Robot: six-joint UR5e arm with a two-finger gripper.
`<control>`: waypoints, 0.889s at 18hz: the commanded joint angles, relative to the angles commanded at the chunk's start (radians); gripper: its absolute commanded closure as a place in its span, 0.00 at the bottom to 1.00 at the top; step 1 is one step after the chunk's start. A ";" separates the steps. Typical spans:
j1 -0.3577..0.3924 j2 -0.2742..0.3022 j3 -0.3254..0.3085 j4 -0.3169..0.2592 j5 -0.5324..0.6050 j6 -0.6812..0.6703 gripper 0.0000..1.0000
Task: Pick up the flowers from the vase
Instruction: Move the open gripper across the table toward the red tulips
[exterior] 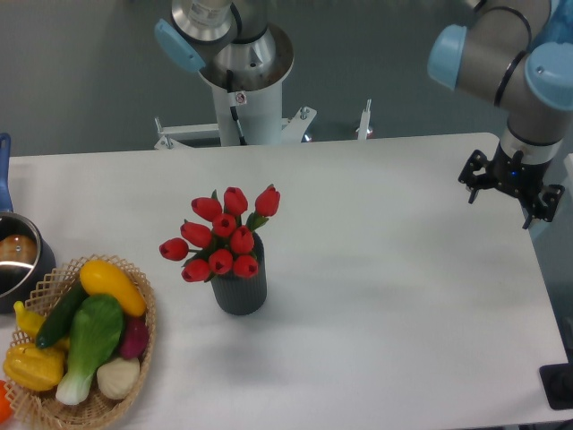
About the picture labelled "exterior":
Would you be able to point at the blue handled saucepan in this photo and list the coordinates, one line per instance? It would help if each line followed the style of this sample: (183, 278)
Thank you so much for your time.
(25, 255)

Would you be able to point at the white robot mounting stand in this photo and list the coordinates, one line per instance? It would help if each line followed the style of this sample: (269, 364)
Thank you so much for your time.
(243, 118)

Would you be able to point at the black device at table edge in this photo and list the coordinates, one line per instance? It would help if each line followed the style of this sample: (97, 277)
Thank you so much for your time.
(557, 385)

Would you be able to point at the yellow banana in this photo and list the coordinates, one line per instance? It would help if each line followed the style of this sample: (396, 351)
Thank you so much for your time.
(31, 324)

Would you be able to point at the woven wicker basket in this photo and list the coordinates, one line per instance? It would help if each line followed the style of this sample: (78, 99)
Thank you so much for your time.
(41, 410)

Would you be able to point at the red tulip bouquet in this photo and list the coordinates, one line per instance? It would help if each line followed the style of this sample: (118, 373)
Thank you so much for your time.
(225, 244)

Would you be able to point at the dark green cucumber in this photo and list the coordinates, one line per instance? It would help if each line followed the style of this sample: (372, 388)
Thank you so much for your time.
(58, 323)

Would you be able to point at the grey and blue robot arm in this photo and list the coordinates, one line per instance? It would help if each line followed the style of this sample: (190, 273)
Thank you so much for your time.
(500, 61)

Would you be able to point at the green bok choy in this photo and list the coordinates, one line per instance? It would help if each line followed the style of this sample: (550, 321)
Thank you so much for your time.
(95, 333)

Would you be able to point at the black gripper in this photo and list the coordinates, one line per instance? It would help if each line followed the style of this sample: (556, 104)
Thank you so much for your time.
(513, 177)

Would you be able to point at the yellow bell pepper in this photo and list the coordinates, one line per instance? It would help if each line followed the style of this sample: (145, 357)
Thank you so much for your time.
(34, 368)

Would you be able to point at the orange fruit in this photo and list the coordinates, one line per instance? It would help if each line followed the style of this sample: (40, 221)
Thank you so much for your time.
(5, 405)

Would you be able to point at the dark grey ribbed vase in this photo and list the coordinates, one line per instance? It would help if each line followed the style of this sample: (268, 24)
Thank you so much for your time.
(242, 296)

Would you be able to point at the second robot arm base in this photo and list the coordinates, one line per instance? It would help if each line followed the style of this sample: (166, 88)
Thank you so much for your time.
(231, 44)

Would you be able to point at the purple sweet potato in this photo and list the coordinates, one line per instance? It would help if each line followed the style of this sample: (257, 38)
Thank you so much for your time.
(135, 338)

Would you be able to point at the white garlic bulb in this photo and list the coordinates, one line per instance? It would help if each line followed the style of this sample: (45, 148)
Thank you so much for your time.
(117, 377)

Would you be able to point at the yellow squash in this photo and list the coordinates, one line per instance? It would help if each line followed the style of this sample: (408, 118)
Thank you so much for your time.
(99, 277)

